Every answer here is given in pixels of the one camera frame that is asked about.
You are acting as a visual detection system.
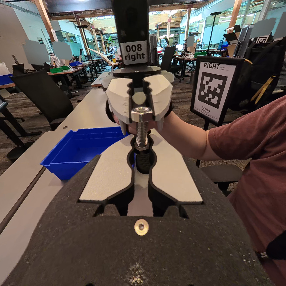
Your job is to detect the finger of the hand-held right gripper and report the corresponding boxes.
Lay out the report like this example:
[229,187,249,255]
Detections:
[143,76,173,121]
[105,78,135,124]

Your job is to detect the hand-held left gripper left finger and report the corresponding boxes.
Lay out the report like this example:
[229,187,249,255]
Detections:
[79,135,136,205]

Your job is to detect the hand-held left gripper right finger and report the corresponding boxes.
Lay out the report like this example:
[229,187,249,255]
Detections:
[148,134,204,205]

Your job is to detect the silver hex bolt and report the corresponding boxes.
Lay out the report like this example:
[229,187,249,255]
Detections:
[131,107,153,150]

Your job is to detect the person's right forearm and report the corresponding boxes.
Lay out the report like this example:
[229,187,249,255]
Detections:
[149,111,215,160]

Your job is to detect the person's right hand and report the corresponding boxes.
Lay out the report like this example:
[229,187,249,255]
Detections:
[112,113,138,135]

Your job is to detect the black wrist rest pad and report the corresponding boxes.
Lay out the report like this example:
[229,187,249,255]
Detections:
[136,150,155,175]

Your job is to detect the black office chair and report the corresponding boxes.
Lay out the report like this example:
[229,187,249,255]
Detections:
[10,69,74,131]
[160,46,182,83]

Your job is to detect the black framed marker sign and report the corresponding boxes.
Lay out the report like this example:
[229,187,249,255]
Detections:
[190,56,246,167]

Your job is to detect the black floor lamp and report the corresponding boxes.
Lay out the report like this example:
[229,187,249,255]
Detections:
[210,12,222,55]

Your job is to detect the black backpack yellow straps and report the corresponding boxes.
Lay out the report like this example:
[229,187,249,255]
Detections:
[228,39,286,112]

